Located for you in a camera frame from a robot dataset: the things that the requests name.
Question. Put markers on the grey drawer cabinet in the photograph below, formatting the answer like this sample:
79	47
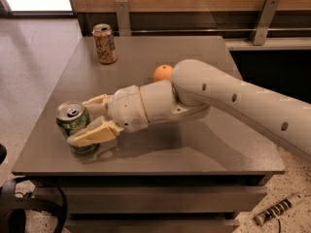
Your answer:
179	177

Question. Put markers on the right metal bracket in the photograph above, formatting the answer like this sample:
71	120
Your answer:
266	15

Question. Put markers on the white power strip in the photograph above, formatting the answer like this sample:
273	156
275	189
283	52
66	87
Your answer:
279	208

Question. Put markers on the left metal bracket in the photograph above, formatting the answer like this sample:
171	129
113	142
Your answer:
123	17

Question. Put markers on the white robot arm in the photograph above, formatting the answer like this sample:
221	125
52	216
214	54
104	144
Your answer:
191	89

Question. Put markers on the metal rail bar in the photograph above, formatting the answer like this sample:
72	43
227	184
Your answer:
210	30

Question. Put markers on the brown gold soda can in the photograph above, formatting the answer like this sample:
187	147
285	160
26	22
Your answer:
105	44

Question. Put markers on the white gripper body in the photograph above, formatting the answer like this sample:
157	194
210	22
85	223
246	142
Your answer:
125	109

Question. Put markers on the metal bracket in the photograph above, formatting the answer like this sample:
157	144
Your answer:
123	17
266	15

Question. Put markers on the green soda can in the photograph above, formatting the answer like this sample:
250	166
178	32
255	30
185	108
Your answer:
71	117

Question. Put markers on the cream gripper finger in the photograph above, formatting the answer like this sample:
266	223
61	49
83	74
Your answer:
98	106
98	131

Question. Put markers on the orange fruit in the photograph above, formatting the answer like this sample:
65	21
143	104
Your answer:
163	72

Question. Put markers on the black strap object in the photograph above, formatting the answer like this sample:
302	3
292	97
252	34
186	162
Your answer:
12	208

